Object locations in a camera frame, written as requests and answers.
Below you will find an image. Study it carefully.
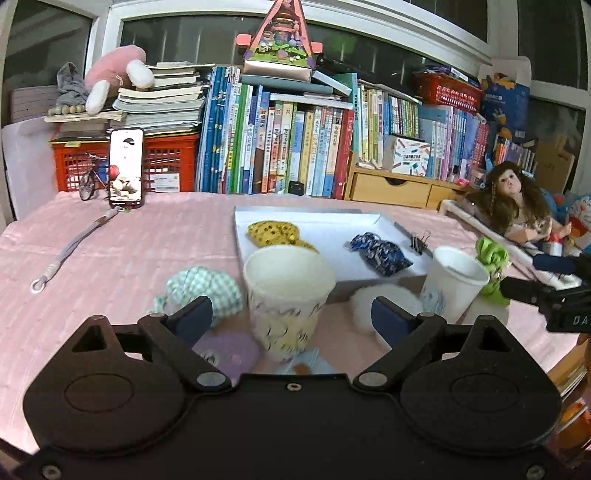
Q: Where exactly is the stack of grey books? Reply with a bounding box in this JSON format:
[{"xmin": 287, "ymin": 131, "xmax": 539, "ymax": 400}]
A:
[{"xmin": 111, "ymin": 62, "xmax": 215, "ymax": 137}]

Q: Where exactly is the white paper cup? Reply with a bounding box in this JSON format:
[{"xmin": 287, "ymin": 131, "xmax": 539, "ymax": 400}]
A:
[{"xmin": 420, "ymin": 246, "xmax": 490, "ymax": 324}]

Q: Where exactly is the red plastic crate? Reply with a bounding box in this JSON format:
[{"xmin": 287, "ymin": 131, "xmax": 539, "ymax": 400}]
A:
[
  {"xmin": 51, "ymin": 140, "xmax": 112, "ymax": 193},
  {"xmin": 142, "ymin": 134, "xmax": 200, "ymax": 193}
]

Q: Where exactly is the yellow crochet scrunchie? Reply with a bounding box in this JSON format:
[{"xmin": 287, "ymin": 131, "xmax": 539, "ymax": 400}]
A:
[{"xmin": 247, "ymin": 220, "xmax": 319, "ymax": 254}]

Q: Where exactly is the white board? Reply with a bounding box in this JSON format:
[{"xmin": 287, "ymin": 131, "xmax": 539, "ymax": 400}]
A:
[{"xmin": 1, "ymin": 122, "xmax": 60, "ymax": 227}]

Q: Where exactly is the white window frame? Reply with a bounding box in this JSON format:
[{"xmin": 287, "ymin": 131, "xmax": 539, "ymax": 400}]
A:
[{"xmin": 92, "ymin": 0, "xmax": 495, "ymax": 65}]

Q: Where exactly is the black smartphone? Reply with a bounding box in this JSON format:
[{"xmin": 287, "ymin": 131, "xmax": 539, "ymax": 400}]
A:
[{"xmin": 108, "ymin": 128, "xmax": 145, "ymax": 209}]

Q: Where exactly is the miniature bicycle model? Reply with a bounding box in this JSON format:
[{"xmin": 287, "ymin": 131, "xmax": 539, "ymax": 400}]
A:
[{"xmin": 78, "ymin": 152, "xmax": 112, "ymax": 201}]

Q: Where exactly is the row of slim paperbacks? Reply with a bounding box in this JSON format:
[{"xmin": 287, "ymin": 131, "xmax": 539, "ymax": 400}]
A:
[{"xmin": 355, "ymin": 78, "xmax": 491, "ymax": 182}]

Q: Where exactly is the bright green scrunchie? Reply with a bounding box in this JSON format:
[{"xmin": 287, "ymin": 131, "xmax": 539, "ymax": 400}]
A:
[{"xmin": 475, "ymin": 237, "xmax": 512, "ymax": 305}]

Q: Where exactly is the purple fabric scrunchie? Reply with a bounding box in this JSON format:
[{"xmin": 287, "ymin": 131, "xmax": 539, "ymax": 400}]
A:
[{"xmin": 191, "ymin": 330, "xmax": 262, "ymax": 379}]

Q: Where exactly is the yellow patterned paper cup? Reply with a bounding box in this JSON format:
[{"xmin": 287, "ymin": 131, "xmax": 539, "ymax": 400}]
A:
[{"xmin": 242, "ymin": 246, "xmax": 336, "ymax": 362}]

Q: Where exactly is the white shallow cardboard tray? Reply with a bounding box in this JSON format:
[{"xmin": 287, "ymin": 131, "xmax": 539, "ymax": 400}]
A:
[{"xmin": 233, "ymin": 206, "xmax": 435, "ymax": 301}]

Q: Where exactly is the light blue cloth toy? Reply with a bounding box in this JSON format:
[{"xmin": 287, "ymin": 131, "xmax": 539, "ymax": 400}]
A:
[{"xmin": 277, "ymin": 348, "xmax": 335, "ymax": 376}]

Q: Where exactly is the dark blue patterned pouch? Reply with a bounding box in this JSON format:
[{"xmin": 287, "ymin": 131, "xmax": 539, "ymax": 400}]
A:
[{"xmin": 348, "ymin": 232, "xmax": 413, "ymax": 278}]

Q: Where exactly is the brown haired doll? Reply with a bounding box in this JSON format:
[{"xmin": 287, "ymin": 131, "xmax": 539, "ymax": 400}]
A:
[{"xmin": 464, "ymin": 161, "xmax": 573, "ymax": 245}]

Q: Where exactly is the pencil print box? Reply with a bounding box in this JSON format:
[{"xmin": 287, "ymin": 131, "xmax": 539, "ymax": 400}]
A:
[{"xmin": 382, "ymin": 134, "xmax": 432, "ymax": 176}]

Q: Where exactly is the grey lanyard strap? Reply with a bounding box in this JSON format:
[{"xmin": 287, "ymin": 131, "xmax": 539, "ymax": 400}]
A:
[{"xmin": 30, "ymin": 208, "xmax": 127, "ymax": 295}]

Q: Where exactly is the pink quilted tablecloth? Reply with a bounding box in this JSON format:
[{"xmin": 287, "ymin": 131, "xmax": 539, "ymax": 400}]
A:
[{"xmin": 0, "ymin": 189, "xmax": 591, "ymax": 462}]

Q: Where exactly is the brown cardboard box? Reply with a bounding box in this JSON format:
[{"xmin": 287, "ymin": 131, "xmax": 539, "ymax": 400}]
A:
[{"xmin": 536, "ymin": 134, "xmax": 575, "ymax": 195}]

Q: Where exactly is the green flat hardcover book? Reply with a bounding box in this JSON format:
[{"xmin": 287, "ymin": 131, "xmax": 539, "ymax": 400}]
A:
[{"xmin": 240, "ymin": 74, "xmax": 334, "ymax": 97}]

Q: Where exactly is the grey crumpled cloth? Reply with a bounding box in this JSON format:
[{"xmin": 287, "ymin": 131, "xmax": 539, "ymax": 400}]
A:
[{"xmin": 56, "ymin": 62, "xmax": 90, "ymax": 109}]

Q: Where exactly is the blue cardboard box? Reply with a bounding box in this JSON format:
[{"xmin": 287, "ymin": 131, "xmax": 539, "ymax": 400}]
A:
[{"xmin": 478, "ymin": 58, "xmax": 532, "ymax": 139}]

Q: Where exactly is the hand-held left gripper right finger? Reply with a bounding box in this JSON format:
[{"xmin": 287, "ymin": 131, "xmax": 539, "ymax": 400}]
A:
[{"xmin": 353, "ymin": 298, "xmax": 515, "ymax": 391}]

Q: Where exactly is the wooden drawer organizer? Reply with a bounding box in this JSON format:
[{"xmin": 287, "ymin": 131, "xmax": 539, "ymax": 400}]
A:
[{"xmin": 344, "ymin": 152, "xmax": 476, "ymax": 209}]

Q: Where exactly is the row of tall children's books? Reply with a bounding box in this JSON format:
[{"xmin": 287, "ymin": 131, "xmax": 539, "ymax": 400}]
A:
[{"xmin": 196, "ymin": 65, "xmax": 357, "ymax": 200}]

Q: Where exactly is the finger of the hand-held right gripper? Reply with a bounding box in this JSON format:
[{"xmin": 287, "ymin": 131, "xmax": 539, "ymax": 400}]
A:
[
  {"xmin": 501, "ymin": 276, "xmax": 556, "ymax": 305},
  {"xmin": 531, "ymin": 255, "xmax": 581, "ymax": 276}
]

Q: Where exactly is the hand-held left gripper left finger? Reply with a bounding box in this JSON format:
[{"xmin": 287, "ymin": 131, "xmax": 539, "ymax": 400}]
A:
[{"xmin": 69, "ymin": 296, "xmax": 232, "ymax": 391}]

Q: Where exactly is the red mesh basket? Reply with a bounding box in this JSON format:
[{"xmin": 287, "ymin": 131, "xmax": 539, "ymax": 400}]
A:
[{"xmin": 412, "ymin": 71, "xmax": 483, "ymax": 114}]

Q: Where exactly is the pink triangular toy house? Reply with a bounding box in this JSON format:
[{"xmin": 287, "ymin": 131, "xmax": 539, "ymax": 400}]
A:
[{"xmin": 235, "ymin": 0, "xmax": 324, "ymax": 84}]

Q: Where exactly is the white fluffy scrunchie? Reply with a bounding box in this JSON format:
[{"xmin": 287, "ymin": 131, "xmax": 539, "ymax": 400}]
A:
[{"xmin": 348, "ymin": 284, "xmax": 424, "ymax": 344}]

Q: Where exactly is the dark hardcover book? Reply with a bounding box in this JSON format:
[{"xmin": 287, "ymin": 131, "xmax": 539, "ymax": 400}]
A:
[{"xmin": 48, "ymin": 117, "xmax": 125, "ymax": 141}]

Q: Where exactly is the pink plush rabbit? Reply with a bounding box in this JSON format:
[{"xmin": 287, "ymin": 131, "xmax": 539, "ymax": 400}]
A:
[{"xmin": 84, "ymin": 45, "xmax": 155, "ymax": 115}]

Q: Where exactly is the blue cat plush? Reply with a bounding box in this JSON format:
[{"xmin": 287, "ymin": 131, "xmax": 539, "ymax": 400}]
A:
[{"xmin": 551, "ymin": 191, "xmax": 591, "ymax": 252}]

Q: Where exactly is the black binder clip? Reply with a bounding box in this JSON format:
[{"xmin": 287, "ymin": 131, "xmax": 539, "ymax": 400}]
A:
[{"xmin": 409, "ymin": 231, "xmax": 432, "ymax": 256}]

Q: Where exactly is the green gingham scrunchie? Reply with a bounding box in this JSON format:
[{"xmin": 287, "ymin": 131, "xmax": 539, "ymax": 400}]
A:
[{"xmin": 153, "ymin": 266, "xmax": 245, "ymax": 320}]

